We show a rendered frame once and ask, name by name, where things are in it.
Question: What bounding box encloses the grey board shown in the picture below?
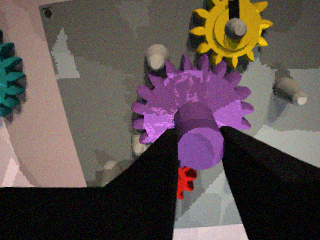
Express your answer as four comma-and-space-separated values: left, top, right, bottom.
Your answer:
38, 0, 320, 229

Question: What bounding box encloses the teal gear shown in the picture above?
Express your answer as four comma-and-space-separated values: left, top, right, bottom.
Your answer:
0, 42, 25, 116

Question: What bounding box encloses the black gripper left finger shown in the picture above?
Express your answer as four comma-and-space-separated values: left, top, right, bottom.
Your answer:
0, 128, 179, 240

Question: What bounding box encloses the yellow gear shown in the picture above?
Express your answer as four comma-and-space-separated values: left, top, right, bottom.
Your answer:
189, 0, 273, 69

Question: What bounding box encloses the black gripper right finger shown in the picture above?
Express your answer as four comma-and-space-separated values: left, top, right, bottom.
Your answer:
219, 126, 320, 240

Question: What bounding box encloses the purple gear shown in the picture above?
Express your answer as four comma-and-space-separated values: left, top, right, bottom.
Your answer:
131, 53, 254, 170

